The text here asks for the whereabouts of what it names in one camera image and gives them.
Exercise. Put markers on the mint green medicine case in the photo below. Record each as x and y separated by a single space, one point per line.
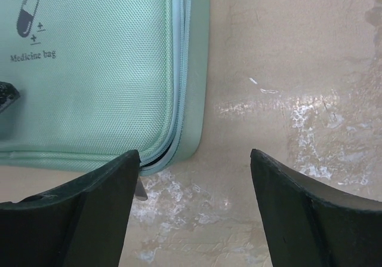
97 78

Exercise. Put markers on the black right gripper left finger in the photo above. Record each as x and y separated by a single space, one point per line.
80 223

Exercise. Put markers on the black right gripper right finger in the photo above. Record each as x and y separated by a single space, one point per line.
308 223

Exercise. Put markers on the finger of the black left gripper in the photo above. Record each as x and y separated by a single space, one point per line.
8 95

